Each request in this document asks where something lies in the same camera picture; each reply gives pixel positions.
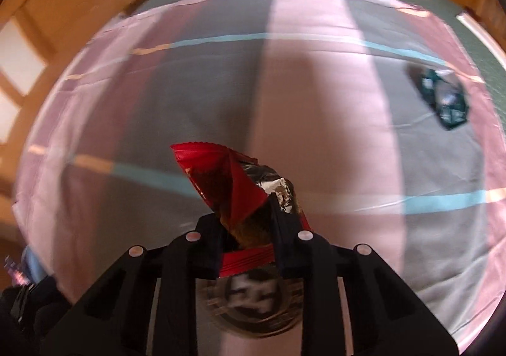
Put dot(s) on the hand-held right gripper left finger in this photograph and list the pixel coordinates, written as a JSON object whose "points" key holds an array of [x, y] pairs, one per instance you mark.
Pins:
{"points": [[215, 257]]}

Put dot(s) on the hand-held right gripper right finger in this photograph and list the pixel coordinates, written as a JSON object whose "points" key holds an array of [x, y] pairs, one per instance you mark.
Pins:
{"points": [[282, 257]]}

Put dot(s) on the wooden door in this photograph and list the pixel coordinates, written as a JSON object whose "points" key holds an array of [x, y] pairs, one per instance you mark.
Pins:
{"points": [[47, 24]]}

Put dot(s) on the teal snack wrapper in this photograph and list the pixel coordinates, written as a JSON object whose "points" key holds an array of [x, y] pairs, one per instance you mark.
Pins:
{"points": [[444, 99]]}

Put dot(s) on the patchwork bed quilt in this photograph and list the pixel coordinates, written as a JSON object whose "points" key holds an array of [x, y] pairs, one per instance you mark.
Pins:
{"points": [[316, 103]]}

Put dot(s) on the red snack wrapper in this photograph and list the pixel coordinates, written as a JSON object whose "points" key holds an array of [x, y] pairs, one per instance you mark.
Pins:
{"points": [[233, 186]]}

